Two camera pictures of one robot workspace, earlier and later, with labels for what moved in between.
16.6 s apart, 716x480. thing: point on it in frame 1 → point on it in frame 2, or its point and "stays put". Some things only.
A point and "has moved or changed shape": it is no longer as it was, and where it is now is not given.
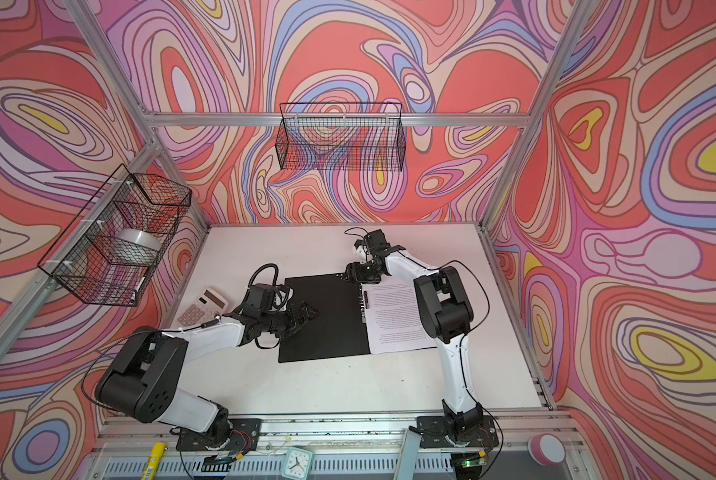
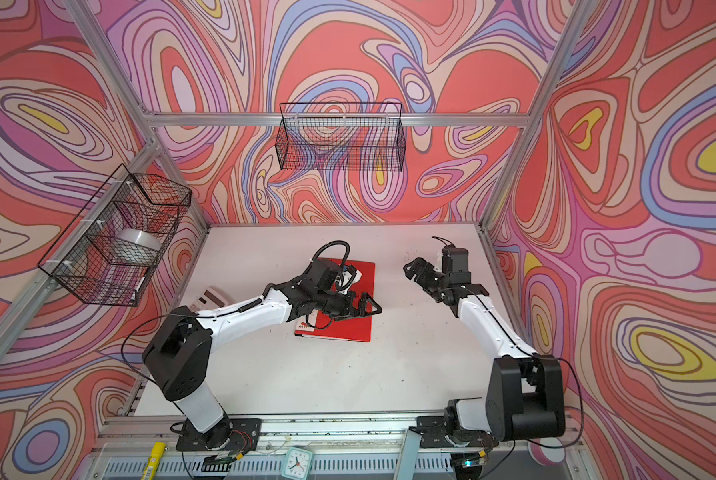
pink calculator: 208,304 stays put
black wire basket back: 347,136 stays put
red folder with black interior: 339,330 has moved or changed shape
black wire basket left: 111,251 stays put
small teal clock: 297,464 stays put
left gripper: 293,322 → 349,311
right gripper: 356,274 → 427,268
